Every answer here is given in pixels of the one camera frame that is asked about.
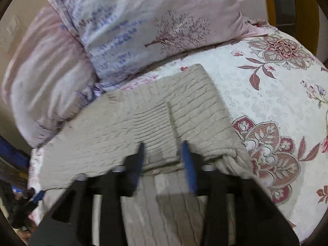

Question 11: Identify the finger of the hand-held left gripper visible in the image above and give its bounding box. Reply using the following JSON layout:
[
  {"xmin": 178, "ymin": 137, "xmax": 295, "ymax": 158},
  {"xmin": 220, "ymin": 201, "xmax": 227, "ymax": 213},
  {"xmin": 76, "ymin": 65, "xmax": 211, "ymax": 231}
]
[{"xmin": 30, "ymin": 190, "xmax": 45, "ymax": 205}]

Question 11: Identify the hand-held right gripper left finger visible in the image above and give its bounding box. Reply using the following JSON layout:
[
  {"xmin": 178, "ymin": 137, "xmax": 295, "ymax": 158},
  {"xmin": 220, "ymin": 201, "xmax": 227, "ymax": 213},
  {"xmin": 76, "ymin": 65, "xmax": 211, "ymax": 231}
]
[{"xmin": 29, "ymin": 142, "xmax": 146, "ymax": 246}]

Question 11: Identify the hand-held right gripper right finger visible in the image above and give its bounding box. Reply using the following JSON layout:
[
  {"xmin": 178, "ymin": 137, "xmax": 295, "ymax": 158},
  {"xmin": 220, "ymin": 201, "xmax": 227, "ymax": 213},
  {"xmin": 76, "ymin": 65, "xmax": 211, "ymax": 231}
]
[{"xmin": 181, "ymin": 141, "xmax": 300, "ymax": 246}]

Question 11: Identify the beige knitted sweater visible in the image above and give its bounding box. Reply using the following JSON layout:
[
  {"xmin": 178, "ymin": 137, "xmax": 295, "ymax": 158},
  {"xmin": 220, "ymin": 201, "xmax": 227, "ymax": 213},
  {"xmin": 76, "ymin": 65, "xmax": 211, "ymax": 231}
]
[{"xmin": 32, "ymin": 64, "xmax": 257, "ymax": 246}]

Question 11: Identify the floral bed sheet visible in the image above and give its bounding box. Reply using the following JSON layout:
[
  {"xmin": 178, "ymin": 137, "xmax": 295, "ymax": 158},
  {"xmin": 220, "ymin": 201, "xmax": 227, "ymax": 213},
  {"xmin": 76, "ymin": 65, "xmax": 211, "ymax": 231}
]
[{"xmin": 28, "ymin": 17, "xmax": 328, "ymax": 246}]

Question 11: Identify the pink striped pillow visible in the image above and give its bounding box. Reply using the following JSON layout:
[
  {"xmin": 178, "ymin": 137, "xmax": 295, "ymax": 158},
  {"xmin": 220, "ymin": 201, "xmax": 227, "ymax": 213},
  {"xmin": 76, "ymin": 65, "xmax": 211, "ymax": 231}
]
[{"xmin": 2, "ymin": 5, "xmax": 99, "ymax": 148}]

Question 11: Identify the pink tree print pillow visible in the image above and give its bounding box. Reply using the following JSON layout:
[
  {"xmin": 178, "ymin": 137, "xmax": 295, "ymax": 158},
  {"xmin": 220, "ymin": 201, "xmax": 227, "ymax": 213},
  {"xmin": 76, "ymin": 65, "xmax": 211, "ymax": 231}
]
[{"xmin": 45, "ymin": 0, "xmax": 257, "ymax": 89}]

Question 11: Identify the wooden chair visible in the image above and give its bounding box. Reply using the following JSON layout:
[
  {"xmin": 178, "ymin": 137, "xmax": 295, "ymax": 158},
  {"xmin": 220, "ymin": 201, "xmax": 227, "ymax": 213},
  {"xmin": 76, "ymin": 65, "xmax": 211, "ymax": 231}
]
[{"xmin": 261, "ymin": 0, "xmax": 321, "ymax": 27}]

